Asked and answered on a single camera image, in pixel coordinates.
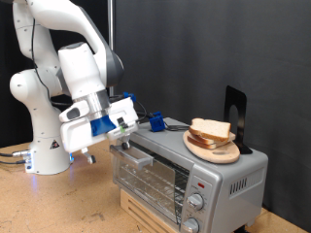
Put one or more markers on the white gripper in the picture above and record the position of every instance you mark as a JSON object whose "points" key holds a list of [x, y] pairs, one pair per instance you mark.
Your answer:
{"points": [[76, 136]]}

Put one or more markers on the black spatula with blue block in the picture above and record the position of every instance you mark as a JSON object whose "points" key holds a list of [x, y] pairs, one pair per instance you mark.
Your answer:
{"points": [[157, 122]]}

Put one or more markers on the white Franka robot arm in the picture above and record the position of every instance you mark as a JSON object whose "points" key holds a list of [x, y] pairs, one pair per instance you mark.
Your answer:
{"points": [[45, 129]]}

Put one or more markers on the wooden block under oven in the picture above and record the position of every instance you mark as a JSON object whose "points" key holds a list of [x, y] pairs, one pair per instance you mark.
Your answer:
{"points": [[139, 210]]}

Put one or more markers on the silver oven knob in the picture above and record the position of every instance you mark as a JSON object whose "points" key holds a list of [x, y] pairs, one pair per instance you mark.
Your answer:
{"points": [[191, 226], [195, 202]]}

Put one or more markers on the silver toaster oven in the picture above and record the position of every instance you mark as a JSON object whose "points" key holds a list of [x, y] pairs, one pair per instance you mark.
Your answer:
{"points": [[226, 194]]}

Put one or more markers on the white bread slice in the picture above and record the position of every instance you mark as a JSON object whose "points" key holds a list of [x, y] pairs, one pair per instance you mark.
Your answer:
{"points": [[199, 143], [232, 136], [210, 127]]}

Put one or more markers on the round wooden cutting board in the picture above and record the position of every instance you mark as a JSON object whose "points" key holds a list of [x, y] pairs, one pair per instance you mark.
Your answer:
{"points": [[220, 155]]}

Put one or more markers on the vertical metal pole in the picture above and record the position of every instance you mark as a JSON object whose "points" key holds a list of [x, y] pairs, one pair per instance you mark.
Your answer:
{"points": [[111, 19]]}

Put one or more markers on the black metal bookend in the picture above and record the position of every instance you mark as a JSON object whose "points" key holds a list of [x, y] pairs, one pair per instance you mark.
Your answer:
{"points": [[241, 100]]}

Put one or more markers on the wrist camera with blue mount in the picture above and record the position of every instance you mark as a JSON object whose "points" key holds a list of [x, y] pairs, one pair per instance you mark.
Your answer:
{"points": [[102, 125]]}

